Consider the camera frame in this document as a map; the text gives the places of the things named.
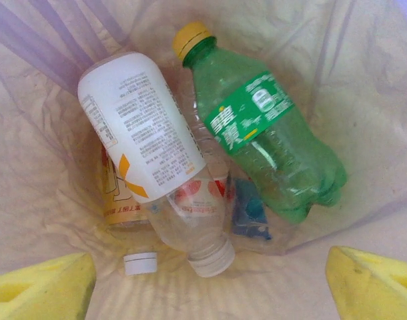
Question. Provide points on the clear bottle red white label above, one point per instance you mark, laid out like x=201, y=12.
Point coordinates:
x=190, y=191

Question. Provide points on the clear bottle blue label blue cap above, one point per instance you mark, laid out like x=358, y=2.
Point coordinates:
x=247, y=220

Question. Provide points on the clear bottle white text label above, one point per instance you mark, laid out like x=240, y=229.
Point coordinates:
x=140, y=116

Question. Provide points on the clear bottle red yellow label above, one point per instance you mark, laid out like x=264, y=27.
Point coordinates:
x=123, y=210

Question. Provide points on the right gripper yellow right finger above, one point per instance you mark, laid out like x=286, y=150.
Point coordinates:
x=373, y=293

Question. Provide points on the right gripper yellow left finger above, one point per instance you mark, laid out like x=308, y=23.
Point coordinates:
x=40, y=293

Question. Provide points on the lilac plastic bin liner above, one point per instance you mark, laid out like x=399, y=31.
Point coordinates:
x=357, y=133

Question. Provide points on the green plastic bottle yellow cap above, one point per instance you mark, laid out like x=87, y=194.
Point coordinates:
x=273, y=150

